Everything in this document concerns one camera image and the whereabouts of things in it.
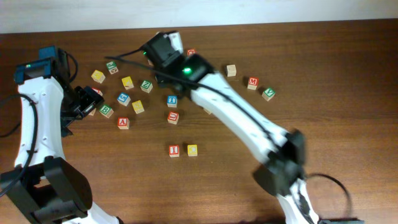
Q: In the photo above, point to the yellow letter C block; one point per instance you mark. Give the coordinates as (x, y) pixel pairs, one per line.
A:
(192, 150)

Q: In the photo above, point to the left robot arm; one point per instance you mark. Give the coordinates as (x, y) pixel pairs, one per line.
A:
(43, 185)

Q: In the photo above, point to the red letter U block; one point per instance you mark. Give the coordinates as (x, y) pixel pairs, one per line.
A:
(173, 117)

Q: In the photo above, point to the green letter V block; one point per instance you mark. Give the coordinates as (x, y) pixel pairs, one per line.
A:
(268, 94)

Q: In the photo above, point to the green letter B right block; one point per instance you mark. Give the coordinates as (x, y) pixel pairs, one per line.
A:
(106, 111)

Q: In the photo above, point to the blue letter T block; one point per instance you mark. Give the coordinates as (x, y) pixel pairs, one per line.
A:
(172, 101)

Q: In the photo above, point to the blue number 5 block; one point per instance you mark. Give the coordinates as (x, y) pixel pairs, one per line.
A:
(123, 99)

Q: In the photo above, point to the red letter C block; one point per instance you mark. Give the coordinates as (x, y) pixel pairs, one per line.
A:
(191, 52)

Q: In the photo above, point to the red letter I block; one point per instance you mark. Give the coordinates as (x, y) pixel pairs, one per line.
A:
(174, 151)

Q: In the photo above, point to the green letter b block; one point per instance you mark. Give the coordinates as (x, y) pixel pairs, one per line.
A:
(92, 112)
(106, 111)

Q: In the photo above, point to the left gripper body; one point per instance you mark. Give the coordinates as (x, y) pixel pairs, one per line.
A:
(81, 102)

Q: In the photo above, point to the yellow block upper middle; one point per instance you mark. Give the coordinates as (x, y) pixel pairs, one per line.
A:
(127, 83)

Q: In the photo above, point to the green letter B left block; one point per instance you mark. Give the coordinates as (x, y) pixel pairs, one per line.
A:
(92, 112)

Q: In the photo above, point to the red letter M block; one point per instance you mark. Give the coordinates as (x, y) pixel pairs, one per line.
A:
(253, 83)

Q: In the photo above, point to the red letter A block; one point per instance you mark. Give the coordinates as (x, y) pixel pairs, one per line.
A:
(123, 123)

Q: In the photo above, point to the plain wooden block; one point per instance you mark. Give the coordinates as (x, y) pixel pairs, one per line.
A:
(231, 70)

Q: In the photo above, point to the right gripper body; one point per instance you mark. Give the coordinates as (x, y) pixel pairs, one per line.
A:
(159, 66)

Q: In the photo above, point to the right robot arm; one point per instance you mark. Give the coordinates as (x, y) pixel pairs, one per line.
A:
(281, 154)

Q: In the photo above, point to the green letter Z block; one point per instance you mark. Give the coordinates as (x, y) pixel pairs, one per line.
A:
(146, 86)

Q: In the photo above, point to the green letter Q block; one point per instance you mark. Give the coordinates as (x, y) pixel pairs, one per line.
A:
(112, 67)

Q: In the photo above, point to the red number 6 block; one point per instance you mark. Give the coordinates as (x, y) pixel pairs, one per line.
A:
(97, 91)

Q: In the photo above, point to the yellow block far left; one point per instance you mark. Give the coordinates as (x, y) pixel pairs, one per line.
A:
(98, 76)

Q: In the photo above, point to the yellow letter S block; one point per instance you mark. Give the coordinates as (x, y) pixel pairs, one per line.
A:
(138, 106)

